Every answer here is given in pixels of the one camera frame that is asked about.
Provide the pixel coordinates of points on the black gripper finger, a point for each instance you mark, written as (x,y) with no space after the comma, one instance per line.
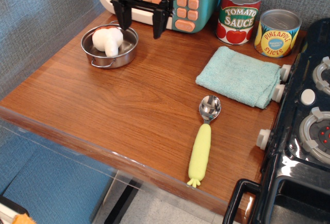
(123,15)
(160,19)

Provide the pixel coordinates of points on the red and white plush mushroom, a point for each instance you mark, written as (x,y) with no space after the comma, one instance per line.
(108,40)

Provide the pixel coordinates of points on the small steel pot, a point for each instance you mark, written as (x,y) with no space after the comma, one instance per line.
(127,51)

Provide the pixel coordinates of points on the teal toy microwave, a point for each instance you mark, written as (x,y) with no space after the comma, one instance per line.
(190,2)

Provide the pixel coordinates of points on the tomato sauce can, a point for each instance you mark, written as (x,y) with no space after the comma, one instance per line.
(236,20)

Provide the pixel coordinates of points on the teal folded cloth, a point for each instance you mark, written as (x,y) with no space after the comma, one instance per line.
(240,77)

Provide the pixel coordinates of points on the pineapple slices can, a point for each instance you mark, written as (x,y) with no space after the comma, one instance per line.
(277,32)

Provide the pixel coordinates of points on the grey stove knob upper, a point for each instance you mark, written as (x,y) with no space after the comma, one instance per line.
(284,72)

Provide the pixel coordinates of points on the grey stove knob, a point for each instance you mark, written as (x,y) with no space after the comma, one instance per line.
(284,72)
(278,92)
(262,139)

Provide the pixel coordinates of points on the grey stove knob middle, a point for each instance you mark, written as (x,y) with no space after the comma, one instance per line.
(278,92)

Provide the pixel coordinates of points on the grey stove knob lower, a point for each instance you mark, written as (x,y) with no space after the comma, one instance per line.
(262,139)

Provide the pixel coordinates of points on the black toy stove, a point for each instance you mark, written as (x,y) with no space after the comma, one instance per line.
(294,185)

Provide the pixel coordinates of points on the orange plush object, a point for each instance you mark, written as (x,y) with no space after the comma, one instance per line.
(22,219)

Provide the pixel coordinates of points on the spoon with green handle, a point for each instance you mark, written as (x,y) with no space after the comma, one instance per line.
(209,108)

